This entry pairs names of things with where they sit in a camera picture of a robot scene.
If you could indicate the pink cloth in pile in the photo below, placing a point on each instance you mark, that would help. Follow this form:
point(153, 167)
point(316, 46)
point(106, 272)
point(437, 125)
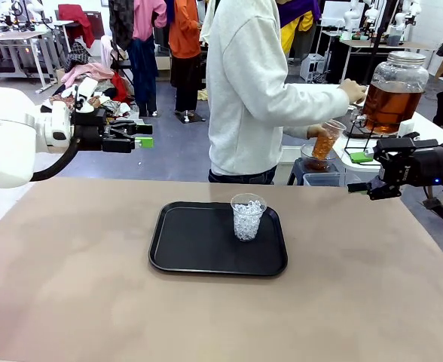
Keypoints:
point(86, 71)

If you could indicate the purple and yellow garment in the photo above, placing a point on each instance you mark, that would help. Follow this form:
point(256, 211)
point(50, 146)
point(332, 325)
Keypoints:
point(297, 26)

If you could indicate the orange hanging garment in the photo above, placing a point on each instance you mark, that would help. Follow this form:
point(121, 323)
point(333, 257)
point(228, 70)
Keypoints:
point(184, 30)

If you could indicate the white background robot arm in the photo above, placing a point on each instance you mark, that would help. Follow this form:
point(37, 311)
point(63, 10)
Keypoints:
point(372, 15)
point(351, 19)
point(413, 7)

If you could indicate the black hanging trousers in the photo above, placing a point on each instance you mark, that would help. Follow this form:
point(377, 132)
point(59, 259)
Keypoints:
point(185, 83)

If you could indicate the taller clear plastic iced cup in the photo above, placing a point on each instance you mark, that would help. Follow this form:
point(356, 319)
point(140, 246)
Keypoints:
point(325, 145)

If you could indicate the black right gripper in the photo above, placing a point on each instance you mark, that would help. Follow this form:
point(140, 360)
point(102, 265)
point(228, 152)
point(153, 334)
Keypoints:
point(413, 166)

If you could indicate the clear plastic bin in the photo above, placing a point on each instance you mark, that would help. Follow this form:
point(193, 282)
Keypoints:
point(319, 180)

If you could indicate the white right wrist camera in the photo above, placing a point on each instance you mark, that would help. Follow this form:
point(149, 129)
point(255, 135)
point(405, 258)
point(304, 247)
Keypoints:
point(408, 128)

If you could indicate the pink hanging garment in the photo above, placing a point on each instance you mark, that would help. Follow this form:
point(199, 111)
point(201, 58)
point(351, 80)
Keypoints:
point(146, 15)

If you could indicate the glass drip bowl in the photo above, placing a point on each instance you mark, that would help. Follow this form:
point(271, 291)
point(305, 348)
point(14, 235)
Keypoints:
point(306, 158)

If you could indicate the red hanging garment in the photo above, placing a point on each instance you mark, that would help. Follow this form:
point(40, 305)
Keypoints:
point(74, 17)

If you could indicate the person's right hand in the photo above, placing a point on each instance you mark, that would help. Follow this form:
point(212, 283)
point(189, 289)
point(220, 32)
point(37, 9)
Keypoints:
point(353, 90)

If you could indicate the white side table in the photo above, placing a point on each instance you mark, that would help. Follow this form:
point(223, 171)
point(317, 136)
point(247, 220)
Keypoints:
point(432, 128)

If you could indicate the black white checked cloth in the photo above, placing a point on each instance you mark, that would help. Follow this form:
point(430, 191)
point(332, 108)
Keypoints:
point(77, 54)

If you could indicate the grey container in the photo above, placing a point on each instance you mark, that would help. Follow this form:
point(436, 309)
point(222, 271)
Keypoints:
point(394, 37)

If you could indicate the background desk with white legs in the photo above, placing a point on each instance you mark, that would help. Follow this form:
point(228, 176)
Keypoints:
point(14, 35)

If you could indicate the person's grey sweatshirt torso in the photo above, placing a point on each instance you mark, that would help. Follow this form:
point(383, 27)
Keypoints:
point(244, 94)

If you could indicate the person's left forearm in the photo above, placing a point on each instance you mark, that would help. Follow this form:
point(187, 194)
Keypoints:
point(297, 132)

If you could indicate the shorter clear plastic iced cup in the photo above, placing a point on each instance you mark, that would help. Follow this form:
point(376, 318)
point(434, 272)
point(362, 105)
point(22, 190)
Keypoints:
point(248, 222)

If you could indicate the navy hanging trousers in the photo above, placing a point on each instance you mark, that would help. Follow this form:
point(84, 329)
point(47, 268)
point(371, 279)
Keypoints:
point(142, 75)

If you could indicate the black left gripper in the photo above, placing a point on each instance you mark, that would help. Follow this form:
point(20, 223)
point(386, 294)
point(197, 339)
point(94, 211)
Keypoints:
point(89, 130)

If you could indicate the red cloth in pile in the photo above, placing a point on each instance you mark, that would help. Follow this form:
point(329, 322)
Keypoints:
point(120, 88)

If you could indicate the black slanted pole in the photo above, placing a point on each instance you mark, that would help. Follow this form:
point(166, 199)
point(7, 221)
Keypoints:
point(380, 34)

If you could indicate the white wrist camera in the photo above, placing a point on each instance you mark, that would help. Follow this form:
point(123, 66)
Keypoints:
point(408, 128)
point(86, 88)

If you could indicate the black stool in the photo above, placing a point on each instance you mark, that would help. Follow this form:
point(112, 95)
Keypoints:
point(296, 171)

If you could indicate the person's right forearm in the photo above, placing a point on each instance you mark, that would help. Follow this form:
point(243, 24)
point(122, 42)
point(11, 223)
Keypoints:
point(315, 102)

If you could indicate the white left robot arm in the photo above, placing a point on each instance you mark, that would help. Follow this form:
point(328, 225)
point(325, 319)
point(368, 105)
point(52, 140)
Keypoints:
point(3, 151)

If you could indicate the white crumpled cloth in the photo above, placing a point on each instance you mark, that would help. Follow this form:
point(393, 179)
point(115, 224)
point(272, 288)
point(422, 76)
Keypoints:
point(127, 113)

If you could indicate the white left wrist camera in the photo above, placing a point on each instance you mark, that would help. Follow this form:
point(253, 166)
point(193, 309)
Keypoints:
point(86, 88)

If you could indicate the dark metal tray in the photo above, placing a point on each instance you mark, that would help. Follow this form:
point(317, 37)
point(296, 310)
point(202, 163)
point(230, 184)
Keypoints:
point(351, 120)

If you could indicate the white computer case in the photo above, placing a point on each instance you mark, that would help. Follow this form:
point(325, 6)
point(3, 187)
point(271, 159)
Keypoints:
point(313, 68)

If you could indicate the person's left hand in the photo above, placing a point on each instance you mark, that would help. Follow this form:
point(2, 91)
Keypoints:
point(315, 131)

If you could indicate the person's dark blue jeans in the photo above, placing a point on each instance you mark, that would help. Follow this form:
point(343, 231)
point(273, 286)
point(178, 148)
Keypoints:
point(240, 178)

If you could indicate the glass tea dispenser jar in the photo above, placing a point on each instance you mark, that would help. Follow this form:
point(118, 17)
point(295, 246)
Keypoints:
point(391, 102)

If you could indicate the white board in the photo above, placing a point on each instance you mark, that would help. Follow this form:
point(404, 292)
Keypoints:
point(334, 11)

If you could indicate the background black framed table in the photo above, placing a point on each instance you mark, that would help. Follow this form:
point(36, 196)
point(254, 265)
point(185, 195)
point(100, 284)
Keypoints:
point(357, 43)

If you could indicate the black plastic tray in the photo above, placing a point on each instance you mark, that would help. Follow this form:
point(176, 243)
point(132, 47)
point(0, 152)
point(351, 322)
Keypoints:
point(199, 249)

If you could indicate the dark patterned hanging garment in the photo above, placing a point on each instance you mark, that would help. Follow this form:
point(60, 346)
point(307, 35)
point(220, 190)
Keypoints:
point(120, 19)

